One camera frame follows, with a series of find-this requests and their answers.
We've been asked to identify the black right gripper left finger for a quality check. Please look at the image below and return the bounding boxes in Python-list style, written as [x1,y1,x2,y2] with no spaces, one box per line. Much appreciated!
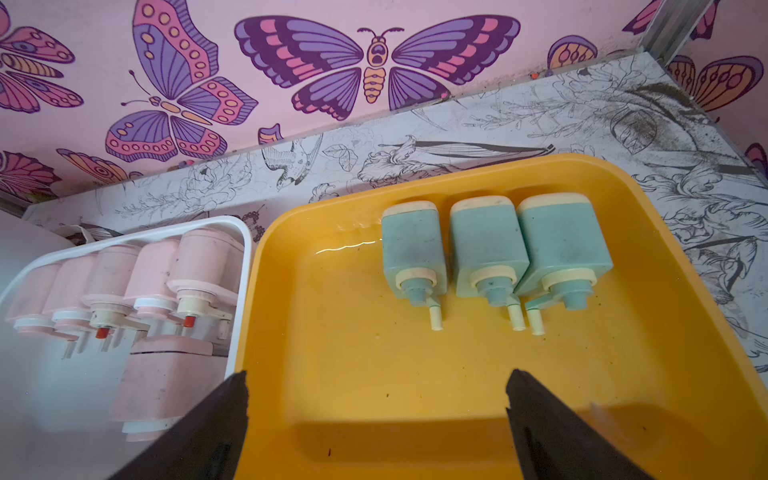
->
[111,371,249,479]

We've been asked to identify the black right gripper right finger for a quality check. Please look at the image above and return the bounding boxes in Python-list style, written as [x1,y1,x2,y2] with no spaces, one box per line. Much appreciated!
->
[506,369,650,479]

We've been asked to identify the pink sharpener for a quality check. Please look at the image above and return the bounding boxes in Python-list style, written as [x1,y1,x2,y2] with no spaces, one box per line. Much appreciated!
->
[82,245,150,352]
[166,228,244,341]
[124,238,183,335]
[112,335,227,442]
[6,263,79,360]
[42,254,97,359]

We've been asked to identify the green sharpener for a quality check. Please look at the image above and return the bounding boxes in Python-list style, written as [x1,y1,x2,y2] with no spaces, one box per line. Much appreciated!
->
[515,192,613,336]
[450,195,530,331]
[381,200,448,331]

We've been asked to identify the yellow plastic storage box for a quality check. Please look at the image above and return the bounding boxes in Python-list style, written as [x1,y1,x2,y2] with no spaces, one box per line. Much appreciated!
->
[236,155,767,479]

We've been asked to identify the white plastic storage box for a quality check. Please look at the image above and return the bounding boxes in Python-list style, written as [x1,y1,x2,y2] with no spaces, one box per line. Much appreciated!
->
[1,215,254,479]

